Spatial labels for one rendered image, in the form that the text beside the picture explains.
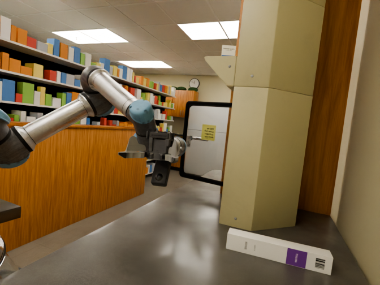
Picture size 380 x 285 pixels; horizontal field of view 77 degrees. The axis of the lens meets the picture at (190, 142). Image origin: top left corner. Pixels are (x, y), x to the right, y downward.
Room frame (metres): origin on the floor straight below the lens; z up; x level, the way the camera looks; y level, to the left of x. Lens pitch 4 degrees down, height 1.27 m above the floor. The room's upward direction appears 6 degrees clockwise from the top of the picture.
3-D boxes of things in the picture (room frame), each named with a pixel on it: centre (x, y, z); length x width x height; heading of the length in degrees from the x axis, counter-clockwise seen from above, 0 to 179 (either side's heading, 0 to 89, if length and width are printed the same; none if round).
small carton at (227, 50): (0.93, -0.11, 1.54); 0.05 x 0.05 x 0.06; 85
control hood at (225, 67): (0.98, -0.13, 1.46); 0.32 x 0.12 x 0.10; 159
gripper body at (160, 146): (0.74, 0.08, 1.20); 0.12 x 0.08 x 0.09; 170
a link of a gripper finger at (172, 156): (0.63, 0.04, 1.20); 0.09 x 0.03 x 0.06; 26
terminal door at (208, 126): (1.19, -0.09, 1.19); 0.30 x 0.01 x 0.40; 59
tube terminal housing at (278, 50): (0.92, -0.30, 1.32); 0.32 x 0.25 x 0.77; 159
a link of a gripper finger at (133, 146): (0.66, 0.16, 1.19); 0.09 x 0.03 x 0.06; 134
